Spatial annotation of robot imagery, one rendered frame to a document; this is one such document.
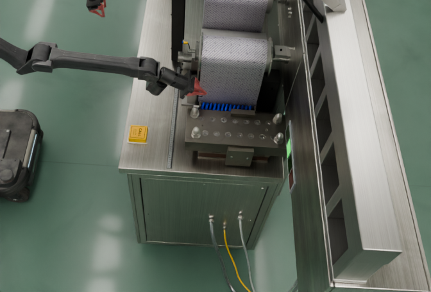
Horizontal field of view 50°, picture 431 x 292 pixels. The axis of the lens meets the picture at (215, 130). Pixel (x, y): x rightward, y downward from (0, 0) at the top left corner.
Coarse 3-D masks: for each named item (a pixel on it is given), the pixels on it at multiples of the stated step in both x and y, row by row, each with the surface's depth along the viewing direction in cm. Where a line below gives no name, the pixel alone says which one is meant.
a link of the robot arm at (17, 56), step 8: (0, 40) 158; (0, 48) 157; (8, 48) 159; (16, 48) 162; (32, 48) 165; (40, 48) 162; (48, 48) 165; (0, 56) 161; (8, 56) 161; (16, 56) 161; (24, 56) 164; (32, 56) 161; (40, 56) 161; (48, 56) 164; (16, 64) 163; (24, 64) 163; (16, 72) 165; (24, 72) 165; (32, 72) 165
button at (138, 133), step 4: (132, 128) 189; (136, 128) 189; (140, 128) 189; (144, 128) 189; (132, 132) 188; (136, 132) 188; (140, 132) 188; (144, 132) 188; (132, 136) 186; (136, 136) 187; (140, 136) 187; (144, 136) 187; (132, 140) 187; (136, 140) 186; (140, 140) 186; (144, 140) 186
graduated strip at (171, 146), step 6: (180, 72) 211; (174, 90) 205; (174, 96) 203; (174, 102) 201; (174, 108) 199; (174, 114) 197; (174, 120) 196; (174, 126) 194; (174, 132) 192; (174, 138) 190; (168, 156) 185; (168, 162) 184; (168, 168) 182
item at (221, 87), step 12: (204, 72) 171; (216, 72) 171; (204, 84) 177; (216, 84) 177; (228, 84) 177; (240, 84) 176; (252, 84) 176; (204, 96) 183; (216, 96) 183; (228, 96) 183; (240, 96) 183; (252, 96) 182
